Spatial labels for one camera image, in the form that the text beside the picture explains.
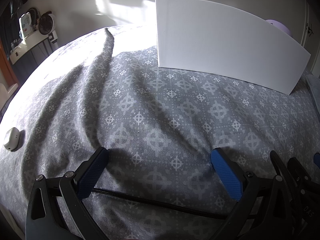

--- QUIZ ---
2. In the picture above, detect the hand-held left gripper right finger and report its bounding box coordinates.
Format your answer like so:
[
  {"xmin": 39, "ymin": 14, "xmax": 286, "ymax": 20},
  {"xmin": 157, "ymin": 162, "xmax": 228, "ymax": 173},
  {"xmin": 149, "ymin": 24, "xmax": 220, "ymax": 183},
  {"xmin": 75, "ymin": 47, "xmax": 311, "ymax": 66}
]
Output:
[{"xmin": 210, "ymin": 148, "xmax": 299, "ymax": 240}]

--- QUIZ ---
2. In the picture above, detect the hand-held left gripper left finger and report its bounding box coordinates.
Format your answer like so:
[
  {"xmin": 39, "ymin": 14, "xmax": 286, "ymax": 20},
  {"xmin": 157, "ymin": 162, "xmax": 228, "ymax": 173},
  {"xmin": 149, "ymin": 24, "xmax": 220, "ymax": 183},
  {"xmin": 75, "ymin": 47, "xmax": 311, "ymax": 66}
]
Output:
[{"xmin": 25, "ymin": 147, "xmax": 110, "ymax": 240}]

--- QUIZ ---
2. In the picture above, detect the white cardboard box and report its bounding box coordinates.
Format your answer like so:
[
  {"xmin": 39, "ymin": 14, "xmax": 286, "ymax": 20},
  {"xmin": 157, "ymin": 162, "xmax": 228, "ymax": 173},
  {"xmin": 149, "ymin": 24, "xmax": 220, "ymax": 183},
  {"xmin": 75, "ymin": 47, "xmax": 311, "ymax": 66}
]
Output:
[{"xmin": 155, "ymin": 0, "xmax": 311, "ymax": 95}]

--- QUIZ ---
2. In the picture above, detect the grey folded cloth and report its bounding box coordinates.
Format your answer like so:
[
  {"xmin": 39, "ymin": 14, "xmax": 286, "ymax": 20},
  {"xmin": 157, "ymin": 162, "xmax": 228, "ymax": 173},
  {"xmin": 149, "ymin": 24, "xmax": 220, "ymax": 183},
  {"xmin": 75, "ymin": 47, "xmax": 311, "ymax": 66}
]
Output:
[{"xmin": 306, "ymin": 74, "xmax": 320, "ymax": 98}]

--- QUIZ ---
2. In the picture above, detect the white earbuds case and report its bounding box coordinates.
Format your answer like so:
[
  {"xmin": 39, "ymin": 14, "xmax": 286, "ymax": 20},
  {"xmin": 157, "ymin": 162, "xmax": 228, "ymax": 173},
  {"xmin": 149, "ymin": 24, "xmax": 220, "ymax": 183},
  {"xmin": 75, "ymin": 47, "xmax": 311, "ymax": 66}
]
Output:
[{"xmin": 3, "ymin": 127, "xmax": 20, "ymax": 152}]

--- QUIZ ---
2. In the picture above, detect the grey patterned blanket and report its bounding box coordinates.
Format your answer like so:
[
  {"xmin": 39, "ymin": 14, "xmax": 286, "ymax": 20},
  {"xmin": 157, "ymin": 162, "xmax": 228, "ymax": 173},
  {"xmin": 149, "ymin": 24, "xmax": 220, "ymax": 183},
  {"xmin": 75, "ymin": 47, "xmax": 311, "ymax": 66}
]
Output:
[{"xmin": 0, "ymin": 25, "xmax": 320, "ymax": 240}]

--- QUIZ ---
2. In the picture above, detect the purple round object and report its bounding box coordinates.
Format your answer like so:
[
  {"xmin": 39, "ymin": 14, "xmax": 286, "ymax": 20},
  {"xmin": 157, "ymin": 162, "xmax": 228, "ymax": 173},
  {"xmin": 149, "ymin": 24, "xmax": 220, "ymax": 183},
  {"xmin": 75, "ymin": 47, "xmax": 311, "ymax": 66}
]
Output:
[{"xmin": 264, "ymin": 19, "xmax": 292, "ymax": 38}]

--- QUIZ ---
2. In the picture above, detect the black desk fan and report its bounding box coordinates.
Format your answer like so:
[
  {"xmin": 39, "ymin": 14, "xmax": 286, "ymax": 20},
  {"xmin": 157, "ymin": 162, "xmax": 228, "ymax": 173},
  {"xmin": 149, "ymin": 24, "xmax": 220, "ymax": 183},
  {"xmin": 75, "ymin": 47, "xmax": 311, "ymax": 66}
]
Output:
[{"xmin": 38, "ymin": 12, "xmax": 59, "ymax": 43}]

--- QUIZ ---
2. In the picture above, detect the white face-print device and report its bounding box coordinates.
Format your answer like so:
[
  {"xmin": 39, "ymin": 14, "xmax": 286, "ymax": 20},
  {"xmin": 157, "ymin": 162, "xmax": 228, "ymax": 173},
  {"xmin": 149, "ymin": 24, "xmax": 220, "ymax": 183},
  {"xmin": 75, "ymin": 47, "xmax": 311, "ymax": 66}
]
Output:
[{"xmin": 19, "ymin": 12, "xmax": 35, "ymax": 40}]

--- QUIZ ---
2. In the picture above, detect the black braided cable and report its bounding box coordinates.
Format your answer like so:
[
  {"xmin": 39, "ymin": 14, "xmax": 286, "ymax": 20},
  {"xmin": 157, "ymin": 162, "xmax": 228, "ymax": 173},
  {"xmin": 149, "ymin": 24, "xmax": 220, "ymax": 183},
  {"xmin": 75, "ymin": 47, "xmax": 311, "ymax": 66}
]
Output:
[{"xmin": 92, "ymin": 188, "xmax": 232, "ymax": 218}]

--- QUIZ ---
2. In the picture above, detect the orange wooden frame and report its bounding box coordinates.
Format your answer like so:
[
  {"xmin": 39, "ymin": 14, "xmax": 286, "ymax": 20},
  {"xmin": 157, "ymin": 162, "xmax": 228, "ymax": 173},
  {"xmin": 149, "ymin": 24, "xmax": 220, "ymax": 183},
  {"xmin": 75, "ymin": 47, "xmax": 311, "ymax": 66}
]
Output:
[{"xmin": 0, "ymin": 41, "xmax": 20, "ymax": 87}]

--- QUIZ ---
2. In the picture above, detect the white wall shelf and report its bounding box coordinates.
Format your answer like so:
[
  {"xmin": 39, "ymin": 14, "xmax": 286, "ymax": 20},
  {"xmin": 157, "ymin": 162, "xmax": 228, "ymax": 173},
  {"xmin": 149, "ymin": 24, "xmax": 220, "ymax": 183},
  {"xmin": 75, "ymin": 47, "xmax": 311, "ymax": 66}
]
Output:
[{"xmin": 9, "ymin": 31, "xmax": 55, "ymax": 64}]

